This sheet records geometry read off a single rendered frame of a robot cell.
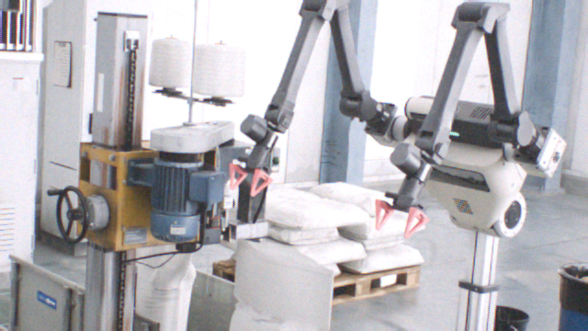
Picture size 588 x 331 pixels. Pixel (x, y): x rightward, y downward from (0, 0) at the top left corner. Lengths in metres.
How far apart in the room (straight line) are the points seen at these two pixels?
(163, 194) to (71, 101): 4.16
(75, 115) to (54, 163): 0.46
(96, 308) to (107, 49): 0.83
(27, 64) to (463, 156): 3.43
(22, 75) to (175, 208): 3.08
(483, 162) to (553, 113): 8.48
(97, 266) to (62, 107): 4.07
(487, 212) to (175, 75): 1.10
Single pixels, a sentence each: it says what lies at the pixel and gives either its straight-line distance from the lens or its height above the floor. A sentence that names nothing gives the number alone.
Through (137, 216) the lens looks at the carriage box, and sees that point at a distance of 3.18.
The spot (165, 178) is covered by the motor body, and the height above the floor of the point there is 1.28.
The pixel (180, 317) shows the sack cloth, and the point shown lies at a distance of 3.72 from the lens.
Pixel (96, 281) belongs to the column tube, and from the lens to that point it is 3.27.
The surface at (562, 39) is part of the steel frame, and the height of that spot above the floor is 1.76.
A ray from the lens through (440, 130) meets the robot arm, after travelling 2.60.
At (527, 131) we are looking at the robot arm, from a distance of 2.88.
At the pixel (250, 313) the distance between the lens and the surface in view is 3.30.
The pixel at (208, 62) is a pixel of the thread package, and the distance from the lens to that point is 3.06.
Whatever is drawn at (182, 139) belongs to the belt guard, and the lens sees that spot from 2.97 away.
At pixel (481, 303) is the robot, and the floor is 0.89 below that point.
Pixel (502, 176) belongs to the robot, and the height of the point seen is 1.35.
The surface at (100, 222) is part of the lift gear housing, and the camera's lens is 3.16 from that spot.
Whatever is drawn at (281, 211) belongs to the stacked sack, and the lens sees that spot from 6.16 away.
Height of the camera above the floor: 1.79
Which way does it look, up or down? 8 degrees down
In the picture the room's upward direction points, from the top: 4 degrees clockwise
